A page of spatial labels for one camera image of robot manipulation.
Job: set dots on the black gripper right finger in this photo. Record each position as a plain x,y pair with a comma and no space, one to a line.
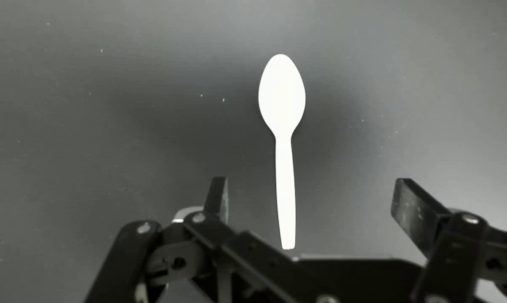
417,214

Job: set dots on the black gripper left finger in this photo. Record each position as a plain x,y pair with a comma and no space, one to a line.
217,199

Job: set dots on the white plastic spoon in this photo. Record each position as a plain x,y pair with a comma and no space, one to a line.
281,105

